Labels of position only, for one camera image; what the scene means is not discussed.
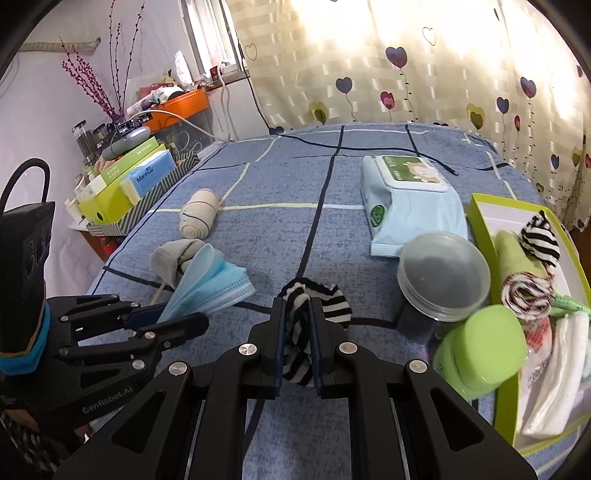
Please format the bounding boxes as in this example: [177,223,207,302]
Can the green cloth with striped edge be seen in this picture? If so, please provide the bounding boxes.
[495,231,555,322]

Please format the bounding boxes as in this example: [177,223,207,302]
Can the grey sock bundle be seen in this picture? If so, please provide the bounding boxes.
[149,239,205,289]

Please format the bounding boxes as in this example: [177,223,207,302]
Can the light blue wet wipes pack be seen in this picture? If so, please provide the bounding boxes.
[361,155,468,257]

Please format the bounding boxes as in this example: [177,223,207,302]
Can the green cardboard box tray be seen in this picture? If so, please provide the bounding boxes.
[467,193,590,456]

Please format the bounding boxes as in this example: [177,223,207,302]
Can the black white striped sock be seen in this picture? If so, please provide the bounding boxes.
[280,277,353,387]
[519,210,561,269]

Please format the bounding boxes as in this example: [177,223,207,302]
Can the red printed plastic packet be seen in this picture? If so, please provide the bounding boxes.
[520,317,553,405]

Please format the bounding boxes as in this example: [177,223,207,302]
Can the white towel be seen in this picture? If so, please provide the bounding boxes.
[521,311,589,439]

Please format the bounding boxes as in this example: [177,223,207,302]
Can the purple decorative branches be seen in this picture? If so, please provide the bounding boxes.
[58,1,146,122]

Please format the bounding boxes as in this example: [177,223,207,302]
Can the black cable on bed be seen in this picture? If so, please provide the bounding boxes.
[239,59,459,176]

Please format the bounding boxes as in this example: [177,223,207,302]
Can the blue face masks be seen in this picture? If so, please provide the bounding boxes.
[158,243,256,323]

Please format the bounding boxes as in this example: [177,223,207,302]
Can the orange plastic bin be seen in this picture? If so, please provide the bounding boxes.
[143,89,209,133]

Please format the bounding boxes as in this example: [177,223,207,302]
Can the green plastic jar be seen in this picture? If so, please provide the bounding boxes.
[432,305,528,401]

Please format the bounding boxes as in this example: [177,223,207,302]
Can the heart patterned curtain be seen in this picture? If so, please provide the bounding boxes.
[228,1,590,230]

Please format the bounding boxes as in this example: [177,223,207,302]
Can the clear jar with grey lid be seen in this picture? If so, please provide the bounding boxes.
[397,231,491,343]

